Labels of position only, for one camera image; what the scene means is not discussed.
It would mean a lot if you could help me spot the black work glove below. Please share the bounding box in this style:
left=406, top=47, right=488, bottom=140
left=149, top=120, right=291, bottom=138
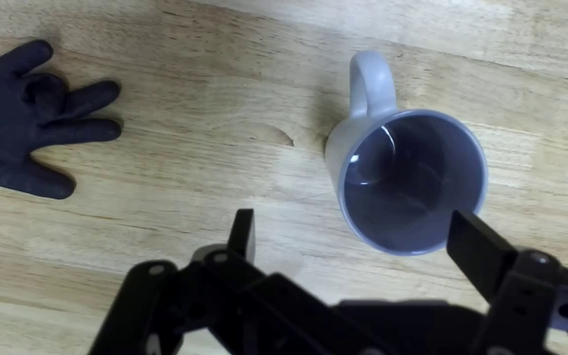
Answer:
left=0, top=39, right=124, bottom=201

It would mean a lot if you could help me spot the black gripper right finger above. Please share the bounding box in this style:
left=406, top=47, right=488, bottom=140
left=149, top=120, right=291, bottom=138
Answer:
left=445, top=209, right=568, bottom=355

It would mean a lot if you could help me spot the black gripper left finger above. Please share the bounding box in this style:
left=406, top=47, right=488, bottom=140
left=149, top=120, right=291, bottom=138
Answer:
left=88, top=207, right=390, bottom=355

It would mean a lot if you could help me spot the white ceramic mug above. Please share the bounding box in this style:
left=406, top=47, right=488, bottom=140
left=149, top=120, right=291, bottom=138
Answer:
left=321, top=49, right=488, bottom=258

